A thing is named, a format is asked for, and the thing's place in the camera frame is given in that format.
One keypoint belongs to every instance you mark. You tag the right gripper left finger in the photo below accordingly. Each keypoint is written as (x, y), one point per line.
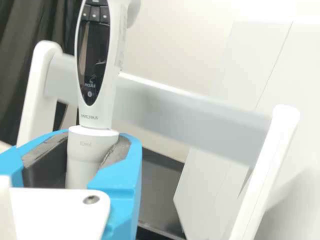
(17, 157)

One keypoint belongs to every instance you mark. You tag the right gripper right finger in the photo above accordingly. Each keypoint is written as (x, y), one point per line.
(120, 175)

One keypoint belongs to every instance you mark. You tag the pipette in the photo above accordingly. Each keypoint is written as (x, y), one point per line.
(97, 112)

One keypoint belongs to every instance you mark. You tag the white pipette stand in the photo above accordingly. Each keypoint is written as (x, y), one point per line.
(200, 117)

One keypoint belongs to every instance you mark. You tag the black platform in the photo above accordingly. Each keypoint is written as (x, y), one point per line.
(160, 187)

